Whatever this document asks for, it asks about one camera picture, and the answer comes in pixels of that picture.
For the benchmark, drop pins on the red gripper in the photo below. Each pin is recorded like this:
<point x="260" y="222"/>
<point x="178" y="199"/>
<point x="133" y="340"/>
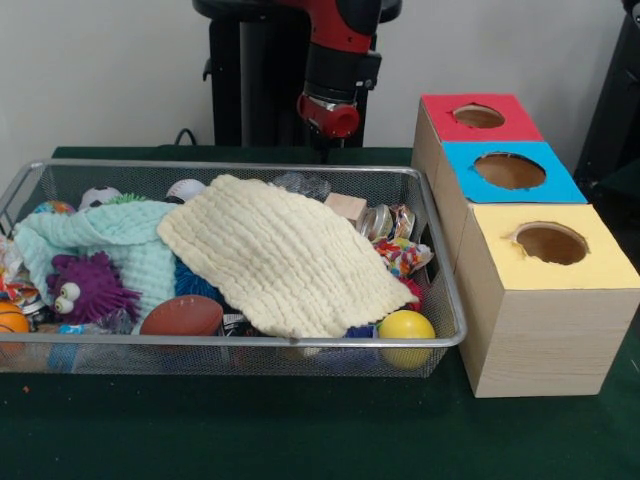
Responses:
<point x="332" y="118"/>

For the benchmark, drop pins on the clear plastic packet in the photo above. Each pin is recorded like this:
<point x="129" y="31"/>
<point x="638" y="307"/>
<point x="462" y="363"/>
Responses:
<point x="302" y="185"/>

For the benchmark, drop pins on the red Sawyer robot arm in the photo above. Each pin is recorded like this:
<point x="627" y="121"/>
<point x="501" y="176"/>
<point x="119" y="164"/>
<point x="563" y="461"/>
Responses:
<point x="343" y="45"/>

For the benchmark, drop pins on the clear mesh bin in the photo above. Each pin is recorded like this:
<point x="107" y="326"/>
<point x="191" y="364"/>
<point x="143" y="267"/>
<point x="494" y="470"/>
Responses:
<point x="120" y="356"/>

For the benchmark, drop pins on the small wooden block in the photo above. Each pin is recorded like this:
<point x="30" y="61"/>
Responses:
<point x="346" y="207"/>

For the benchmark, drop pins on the cream yellow cloth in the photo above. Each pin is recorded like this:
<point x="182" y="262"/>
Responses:
<point x="285" y="255"/>

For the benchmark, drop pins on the colourful crinkly packet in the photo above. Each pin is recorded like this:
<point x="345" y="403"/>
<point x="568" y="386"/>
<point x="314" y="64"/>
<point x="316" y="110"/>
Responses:
<point x="400" y="256"/>

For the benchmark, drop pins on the white ball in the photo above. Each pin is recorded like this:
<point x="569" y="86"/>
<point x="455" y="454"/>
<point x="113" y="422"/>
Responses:
<point x="186" y="190"/>

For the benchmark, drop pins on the yellow ball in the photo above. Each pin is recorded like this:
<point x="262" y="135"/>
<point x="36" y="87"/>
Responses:
<point x="406" y="326"/>

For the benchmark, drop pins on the brown toy football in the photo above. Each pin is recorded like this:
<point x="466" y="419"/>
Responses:
<point x="182" y="316"/>

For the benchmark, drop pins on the mint green cloth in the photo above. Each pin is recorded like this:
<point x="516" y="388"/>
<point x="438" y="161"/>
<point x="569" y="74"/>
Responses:
<point x="120" y="235"/>

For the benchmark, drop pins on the small soccer ball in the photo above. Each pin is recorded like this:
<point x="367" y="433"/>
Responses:
<point x="98" y="197"/>

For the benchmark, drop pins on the purple spiky toy with eyes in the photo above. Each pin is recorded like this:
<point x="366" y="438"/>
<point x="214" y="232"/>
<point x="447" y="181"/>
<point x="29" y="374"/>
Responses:
<point x="92" y="285"/>

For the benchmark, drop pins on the dark green table cloth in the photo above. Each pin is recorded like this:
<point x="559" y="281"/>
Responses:
<point x="300" y="430"/>

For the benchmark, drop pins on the black chair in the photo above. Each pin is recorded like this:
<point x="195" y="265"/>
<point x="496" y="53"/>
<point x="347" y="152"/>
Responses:
<point x="615" y="110"/>

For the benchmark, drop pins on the orange toy basketball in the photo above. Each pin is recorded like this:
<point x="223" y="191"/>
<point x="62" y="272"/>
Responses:
<point x="10" y="320"/>

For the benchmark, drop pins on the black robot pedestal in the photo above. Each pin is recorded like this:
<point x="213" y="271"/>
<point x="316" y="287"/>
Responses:
<point x="250" y="90"/>

